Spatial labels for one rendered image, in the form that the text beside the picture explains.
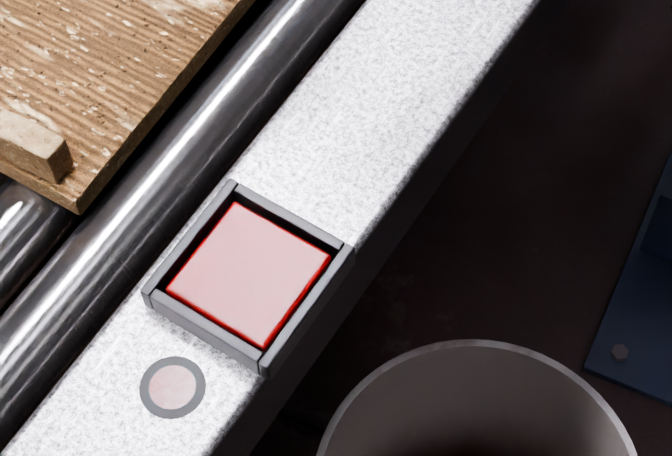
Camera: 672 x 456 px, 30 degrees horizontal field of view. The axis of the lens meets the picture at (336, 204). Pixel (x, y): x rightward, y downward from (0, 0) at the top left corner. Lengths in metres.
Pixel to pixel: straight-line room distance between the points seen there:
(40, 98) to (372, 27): 0.19
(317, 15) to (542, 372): 0.60
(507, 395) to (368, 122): 0.66
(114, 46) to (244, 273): 0.15
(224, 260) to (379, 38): 0.17
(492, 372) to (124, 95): 0.67
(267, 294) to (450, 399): 0.72
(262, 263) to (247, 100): 0.11
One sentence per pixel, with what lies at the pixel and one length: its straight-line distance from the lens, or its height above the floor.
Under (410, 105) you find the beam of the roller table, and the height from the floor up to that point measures 0.92.
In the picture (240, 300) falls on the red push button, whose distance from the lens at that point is 0.61.
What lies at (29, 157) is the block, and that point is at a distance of 0.64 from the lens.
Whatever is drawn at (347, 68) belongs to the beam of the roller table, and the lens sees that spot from 0.69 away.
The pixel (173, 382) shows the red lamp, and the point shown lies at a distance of 0.61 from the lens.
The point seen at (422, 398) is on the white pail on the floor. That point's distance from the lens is 1.30.
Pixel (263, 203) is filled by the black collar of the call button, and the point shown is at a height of 0.93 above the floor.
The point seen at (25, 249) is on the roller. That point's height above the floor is 0.91.
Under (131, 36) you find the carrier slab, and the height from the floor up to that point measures 0.94.
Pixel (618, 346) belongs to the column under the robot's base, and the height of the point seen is 0.02.
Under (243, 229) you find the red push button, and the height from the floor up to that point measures 0.93.
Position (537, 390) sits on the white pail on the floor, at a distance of 1.26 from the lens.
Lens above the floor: 1.47
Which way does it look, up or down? 60 degrees down
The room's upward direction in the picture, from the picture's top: 3 degrees counter-clockwise
